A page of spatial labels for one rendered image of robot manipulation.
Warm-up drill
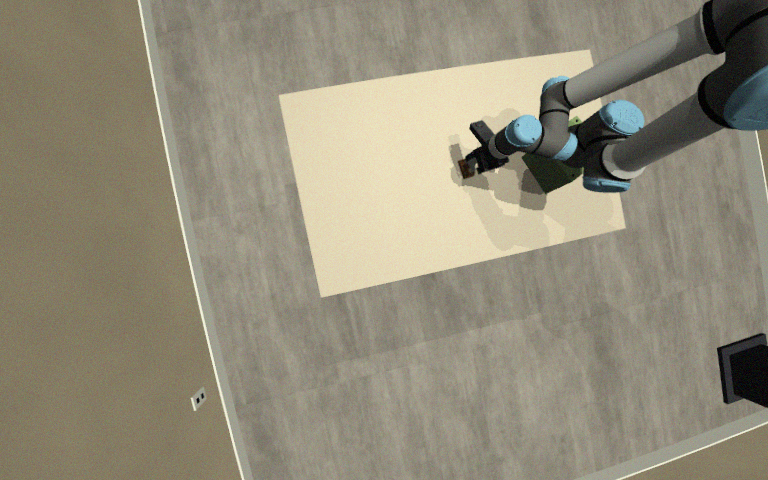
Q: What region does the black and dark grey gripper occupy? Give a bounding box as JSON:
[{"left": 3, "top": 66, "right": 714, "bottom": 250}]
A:
[{"left": 465, "top": 140, "right": 509, "bottom": 174}]

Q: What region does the brown wooden tray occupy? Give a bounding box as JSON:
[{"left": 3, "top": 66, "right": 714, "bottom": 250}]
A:
[{"left": 458, "top": 159, "right": 475, "bottom": 179}]

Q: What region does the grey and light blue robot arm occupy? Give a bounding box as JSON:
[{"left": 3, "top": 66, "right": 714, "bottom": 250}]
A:
[{"left": 469, "top": 0, "right": 768, "bottom": 193}]

